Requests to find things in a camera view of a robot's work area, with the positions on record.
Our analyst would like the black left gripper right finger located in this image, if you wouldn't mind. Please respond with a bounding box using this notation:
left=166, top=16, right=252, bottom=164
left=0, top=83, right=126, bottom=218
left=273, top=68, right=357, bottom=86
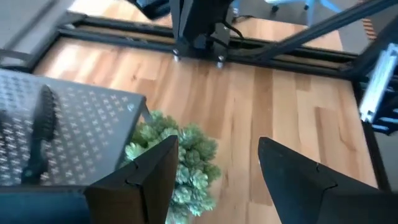
left=257, top=136, right=379, bottom=224

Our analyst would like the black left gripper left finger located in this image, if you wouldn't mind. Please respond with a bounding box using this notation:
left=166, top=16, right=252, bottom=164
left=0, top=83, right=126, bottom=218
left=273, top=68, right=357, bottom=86
left=83, top=134, right=180, bottom=224

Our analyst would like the potted artificial succulent plant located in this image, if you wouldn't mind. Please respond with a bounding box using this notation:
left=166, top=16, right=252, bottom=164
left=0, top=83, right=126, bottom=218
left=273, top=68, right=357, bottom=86
left=119, top=110, right=222, bottom=224

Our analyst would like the black kitchen knife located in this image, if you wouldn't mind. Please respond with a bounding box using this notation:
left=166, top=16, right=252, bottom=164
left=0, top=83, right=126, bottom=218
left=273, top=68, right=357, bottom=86
left=20, top=84, right=60, bottom=184

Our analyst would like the perforated grey metal stand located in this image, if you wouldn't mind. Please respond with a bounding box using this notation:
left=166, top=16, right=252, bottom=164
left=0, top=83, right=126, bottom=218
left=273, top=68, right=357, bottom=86
left=0, top=68, right=147, bottom=187

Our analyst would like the silver frame bracket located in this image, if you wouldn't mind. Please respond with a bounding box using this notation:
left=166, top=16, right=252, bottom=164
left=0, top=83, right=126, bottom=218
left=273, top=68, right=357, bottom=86
left=359, top=43, right=398, bottom=124

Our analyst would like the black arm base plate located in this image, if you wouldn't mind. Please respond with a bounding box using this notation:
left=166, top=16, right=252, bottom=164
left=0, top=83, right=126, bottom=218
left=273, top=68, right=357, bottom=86
left=172, top=30, right=231, bottom=68

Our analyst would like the black aluminium table frame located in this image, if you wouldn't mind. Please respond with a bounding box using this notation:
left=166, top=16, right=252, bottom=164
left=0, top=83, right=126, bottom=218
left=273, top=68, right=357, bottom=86
left=0, top=0, right=398, bottom=192

